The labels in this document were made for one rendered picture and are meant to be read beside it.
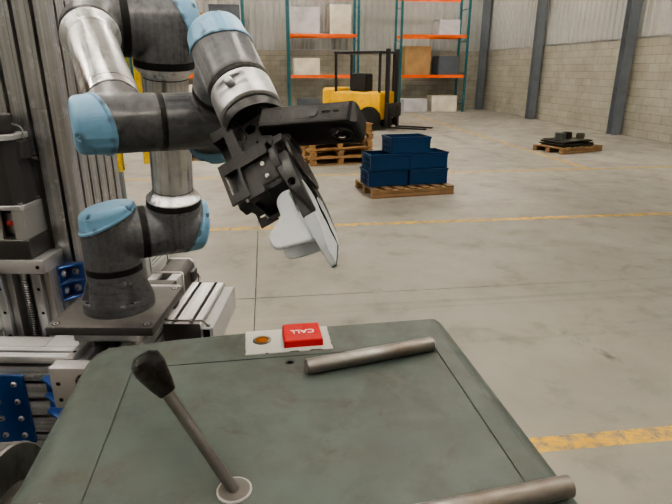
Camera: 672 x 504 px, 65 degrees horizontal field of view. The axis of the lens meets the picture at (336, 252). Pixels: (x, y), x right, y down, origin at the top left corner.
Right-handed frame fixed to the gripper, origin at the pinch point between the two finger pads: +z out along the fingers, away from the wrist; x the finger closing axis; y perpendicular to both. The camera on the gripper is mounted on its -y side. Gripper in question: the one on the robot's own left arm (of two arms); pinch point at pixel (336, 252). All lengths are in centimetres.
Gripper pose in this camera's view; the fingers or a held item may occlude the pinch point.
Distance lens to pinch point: 53.2
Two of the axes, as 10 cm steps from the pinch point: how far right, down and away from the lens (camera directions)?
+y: -8.6, 4.8, 1.5
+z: 3.9, 8.3, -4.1
